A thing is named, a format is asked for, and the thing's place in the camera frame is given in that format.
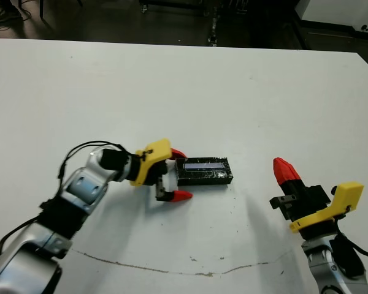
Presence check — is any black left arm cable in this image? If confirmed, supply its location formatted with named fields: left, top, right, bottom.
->
left=0, top=140, right=132, bottom=258

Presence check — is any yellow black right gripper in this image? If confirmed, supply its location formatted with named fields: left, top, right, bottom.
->
left=269, top=157, right=365, bottom=241

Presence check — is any black metal rack frame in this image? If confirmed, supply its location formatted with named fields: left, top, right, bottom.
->
left=139, top=0, right=310, bottom=50

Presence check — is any glossy black box lid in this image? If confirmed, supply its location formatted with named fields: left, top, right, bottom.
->
left=174, top=156, right=235, bottom=187

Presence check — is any white cabinet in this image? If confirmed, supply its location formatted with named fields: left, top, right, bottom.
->
left=297, top=0, right=368, bottom=33

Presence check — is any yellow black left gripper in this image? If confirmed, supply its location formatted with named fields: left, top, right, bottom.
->
left=127, top=138, right=194, bottom=203

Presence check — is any dark shoe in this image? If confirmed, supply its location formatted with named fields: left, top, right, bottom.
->
left=0, top=12, right=23, bottom=22

